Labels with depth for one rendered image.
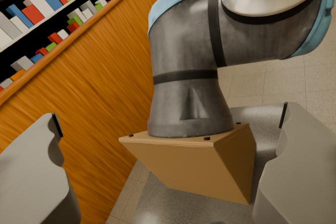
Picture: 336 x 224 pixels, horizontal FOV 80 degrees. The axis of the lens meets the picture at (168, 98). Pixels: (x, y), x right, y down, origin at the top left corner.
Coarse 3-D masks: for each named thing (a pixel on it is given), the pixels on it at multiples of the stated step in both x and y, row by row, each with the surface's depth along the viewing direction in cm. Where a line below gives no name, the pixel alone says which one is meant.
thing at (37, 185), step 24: (48, 120) 11; (24, 144) 9; (48, 144) 9; (0, 168) 8; (24, 168) 8; (48, 168) 8; (0, 192) 7; (24, 192) 7; (48, 192) 7; (72, 192) 7; (0, 216) 6; (24, 216) 6; (48, 216) 6; (72, 216) 7
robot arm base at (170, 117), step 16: (160, 80) 33; (176, 80) 31; (192, 80) 31; (208, 80) 32; (160, 96) 32; (176, 96) 31; (192, 96) 31; (208, 96) 31; (160, 112) 31; (176, 112) 30; (192, 112) 31; (208, 112) 30; (224, 112) 31; (160, 128) 31; (176, 128) 29; (192, 128) 29; (208, 128) 29; (224, 128) 31
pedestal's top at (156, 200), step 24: (240, 120) 48; (264, 120) 45; (264, 144) 41; (144, 192) 46; (168, 192) 44; (144, 216) 42; (168, 216) 40; (192, 216) 38; (216, 216) 36; (240, 216) 34
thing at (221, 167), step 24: (144, 144) 31; (168, 144) 28; (192, 144) 26; (216, 144) 25; (240, 144) 33; (168, 168) 35; (192, 168) 32; (216, 168) 28; (240, 168) 32; (192, 192) 41; (216, 192) 36; (240, 192) 32
